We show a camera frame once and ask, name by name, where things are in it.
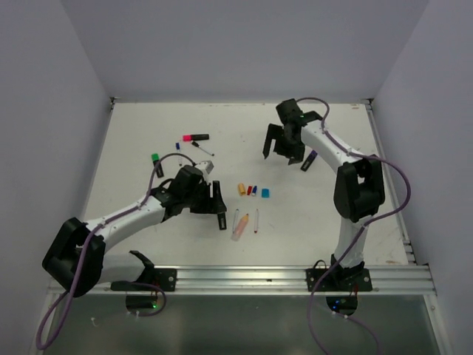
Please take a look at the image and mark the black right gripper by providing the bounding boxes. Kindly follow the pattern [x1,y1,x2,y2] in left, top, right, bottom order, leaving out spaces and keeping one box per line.
[264,122,305,164]

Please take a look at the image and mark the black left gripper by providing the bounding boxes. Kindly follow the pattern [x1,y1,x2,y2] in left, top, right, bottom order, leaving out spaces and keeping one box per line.
[183,180,226,214]

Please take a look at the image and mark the blue highlighter black body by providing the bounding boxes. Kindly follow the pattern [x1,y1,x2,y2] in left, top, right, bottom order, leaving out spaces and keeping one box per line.
[217,212,227,231]

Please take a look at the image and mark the orange highlighter cap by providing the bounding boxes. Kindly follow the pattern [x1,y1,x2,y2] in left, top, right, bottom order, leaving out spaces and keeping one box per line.
[237,183,247,196]

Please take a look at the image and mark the purple capped black highlighter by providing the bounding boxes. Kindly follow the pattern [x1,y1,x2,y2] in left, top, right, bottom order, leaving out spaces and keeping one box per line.
[301,150,318,172]

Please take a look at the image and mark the orange highlighter pen body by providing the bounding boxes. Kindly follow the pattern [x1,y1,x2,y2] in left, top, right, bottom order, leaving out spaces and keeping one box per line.
[231,214,249,241]

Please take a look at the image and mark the red thin marker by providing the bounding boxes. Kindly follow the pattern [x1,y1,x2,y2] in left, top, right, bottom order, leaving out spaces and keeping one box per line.
[253,209,259,234]

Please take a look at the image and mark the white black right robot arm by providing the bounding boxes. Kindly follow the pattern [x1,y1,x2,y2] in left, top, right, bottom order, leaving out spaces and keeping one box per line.
[262,98,385,291]

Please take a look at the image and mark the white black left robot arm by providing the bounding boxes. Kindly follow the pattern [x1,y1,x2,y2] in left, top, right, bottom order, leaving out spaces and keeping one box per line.
[42,160,227,297]

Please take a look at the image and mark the black thin marker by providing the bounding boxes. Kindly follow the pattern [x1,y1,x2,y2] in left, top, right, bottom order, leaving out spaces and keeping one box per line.
[191,141,215,157]

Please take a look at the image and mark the pink capped black highlighter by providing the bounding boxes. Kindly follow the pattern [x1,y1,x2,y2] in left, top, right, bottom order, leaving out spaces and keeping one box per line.
[183,134,210,142]

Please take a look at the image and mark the green capped black highlighter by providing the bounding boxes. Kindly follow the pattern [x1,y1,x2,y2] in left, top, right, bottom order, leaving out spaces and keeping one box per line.
[151,153,164,178]

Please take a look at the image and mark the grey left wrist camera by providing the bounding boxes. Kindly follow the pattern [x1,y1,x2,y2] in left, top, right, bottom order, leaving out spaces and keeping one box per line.
[196,160,214,174]

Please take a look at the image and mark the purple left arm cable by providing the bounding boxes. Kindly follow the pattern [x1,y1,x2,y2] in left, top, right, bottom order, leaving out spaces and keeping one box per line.
[35,153,197,351]

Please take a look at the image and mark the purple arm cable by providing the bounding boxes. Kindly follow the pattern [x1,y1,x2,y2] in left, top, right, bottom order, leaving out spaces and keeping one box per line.
[35,153,197,351]
[295,97,412,355]

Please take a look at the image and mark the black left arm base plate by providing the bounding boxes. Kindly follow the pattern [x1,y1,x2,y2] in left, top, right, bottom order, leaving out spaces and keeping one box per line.
[110,268,177,292]

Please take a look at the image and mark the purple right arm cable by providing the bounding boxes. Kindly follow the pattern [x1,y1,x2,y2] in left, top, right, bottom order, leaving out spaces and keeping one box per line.
[295,97,412,355]

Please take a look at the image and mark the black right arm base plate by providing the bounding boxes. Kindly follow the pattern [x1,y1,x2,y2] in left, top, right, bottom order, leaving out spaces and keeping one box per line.
[305,268,373,292]

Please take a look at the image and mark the aluminium front rail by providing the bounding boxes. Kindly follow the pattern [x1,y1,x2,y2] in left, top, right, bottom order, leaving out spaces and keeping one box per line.
[47,263,439,296]

